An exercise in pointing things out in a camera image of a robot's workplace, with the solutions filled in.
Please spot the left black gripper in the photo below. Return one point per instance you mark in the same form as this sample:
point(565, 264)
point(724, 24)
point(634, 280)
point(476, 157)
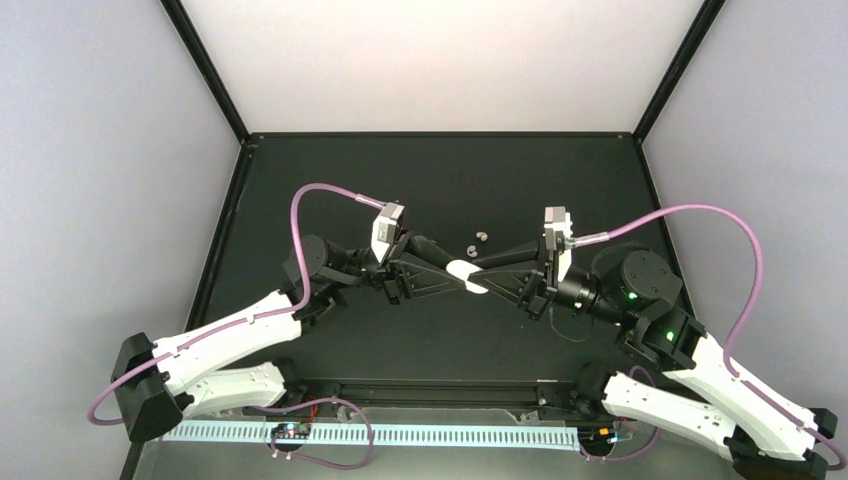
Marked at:
point(407, 268)

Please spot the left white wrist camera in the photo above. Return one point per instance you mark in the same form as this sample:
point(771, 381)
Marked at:
point(386, 229)

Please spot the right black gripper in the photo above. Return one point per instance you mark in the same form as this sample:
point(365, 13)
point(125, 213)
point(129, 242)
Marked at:
point(527, 287)

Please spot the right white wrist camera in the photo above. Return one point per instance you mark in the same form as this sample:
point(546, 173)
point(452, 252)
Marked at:
point(558, 235)

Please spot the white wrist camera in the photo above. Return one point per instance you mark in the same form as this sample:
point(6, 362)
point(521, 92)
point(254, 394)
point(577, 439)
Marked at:
point(558, 235)
point(386, 229)

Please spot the left black corner post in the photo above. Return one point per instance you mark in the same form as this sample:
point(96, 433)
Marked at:
point(185, 28)

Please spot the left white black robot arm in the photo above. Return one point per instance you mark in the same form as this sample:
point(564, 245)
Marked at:
point(160, 383)

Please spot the black corner post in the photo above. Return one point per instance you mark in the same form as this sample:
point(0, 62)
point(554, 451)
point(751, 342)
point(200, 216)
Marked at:
point(696, 33)
point(185, 28)

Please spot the white slotted cable duct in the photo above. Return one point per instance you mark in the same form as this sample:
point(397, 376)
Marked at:
point(331, 434)

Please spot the white earbud case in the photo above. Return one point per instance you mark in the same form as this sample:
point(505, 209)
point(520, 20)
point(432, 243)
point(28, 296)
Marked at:
point(462, 270)

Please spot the right black corner post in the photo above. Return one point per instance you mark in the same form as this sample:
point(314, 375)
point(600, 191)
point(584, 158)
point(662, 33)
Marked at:
point(696, 33)

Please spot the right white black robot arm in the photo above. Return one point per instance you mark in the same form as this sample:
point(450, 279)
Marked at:
point(730, 412)

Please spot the black mounting rail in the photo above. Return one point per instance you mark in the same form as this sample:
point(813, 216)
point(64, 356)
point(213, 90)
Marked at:
point(550, 400)

